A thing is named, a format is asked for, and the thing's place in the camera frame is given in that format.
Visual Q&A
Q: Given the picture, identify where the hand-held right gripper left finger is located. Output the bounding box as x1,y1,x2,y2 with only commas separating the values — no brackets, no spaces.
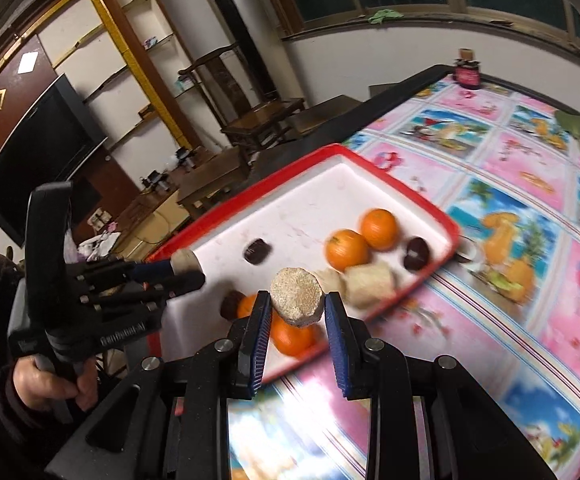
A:
45,293,274,480

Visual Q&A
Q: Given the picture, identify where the wooden bench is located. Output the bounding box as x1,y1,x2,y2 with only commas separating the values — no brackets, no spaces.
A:
290,95,363,136

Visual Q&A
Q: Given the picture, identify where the yellow framed wall shelf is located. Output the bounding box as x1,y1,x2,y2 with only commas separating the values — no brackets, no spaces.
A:
35,0,206,161

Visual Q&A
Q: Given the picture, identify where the red jar with cork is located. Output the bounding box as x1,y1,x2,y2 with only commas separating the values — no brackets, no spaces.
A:
452,48,482,91

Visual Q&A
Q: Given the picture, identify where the white foam tray red rim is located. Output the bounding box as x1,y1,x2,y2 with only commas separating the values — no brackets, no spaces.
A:
145,143,461,386

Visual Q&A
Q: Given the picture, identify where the white standing air conditioner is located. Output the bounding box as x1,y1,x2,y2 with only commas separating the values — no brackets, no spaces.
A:
192,0,278,106

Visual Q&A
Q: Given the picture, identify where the green cloth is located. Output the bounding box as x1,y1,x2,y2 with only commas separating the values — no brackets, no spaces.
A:
367,8,403,26

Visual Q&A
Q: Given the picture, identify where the pink printed tablecloth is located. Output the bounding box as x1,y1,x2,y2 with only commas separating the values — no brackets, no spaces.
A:
220,72,580,480

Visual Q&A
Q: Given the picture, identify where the orange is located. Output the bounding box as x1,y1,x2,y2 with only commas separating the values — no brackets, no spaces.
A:
236,294,260,320
270,310,318,358
324,229,371,272
359,208,399,252

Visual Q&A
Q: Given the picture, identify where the beige sugarcane piece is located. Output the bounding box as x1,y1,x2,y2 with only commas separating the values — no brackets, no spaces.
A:
170,249,202,273
315,267,347,301
344,263,396,311
269,267,327,329

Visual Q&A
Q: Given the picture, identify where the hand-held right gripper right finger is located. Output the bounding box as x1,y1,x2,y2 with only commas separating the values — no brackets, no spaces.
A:
323,292,556,480

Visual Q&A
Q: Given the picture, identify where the light wooden cabinet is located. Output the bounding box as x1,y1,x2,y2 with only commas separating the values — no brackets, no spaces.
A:
90,190,191,261

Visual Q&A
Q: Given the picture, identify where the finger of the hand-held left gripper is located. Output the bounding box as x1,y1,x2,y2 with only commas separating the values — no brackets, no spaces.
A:
72,257,179,291
82,270,206,311

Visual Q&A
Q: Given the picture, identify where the wooden low table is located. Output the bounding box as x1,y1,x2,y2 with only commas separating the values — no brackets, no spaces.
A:
177,157,251,218

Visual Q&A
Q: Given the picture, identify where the black flat television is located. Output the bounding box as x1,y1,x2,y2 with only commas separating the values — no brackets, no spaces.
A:
0,74,108,247

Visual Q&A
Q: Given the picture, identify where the dark water chestnut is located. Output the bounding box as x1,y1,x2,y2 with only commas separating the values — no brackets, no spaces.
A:
402,237,431,272
219,290,247,322
243,239,274,266

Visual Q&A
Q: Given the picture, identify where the wooden armchair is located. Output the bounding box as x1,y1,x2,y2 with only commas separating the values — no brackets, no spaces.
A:
179,44,306,156

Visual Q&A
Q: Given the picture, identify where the person's left hand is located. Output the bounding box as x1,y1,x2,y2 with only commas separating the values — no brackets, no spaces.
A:
14,356,99,411

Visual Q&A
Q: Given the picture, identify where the person's left forearm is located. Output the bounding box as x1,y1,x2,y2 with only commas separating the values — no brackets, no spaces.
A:
0,350,71,466

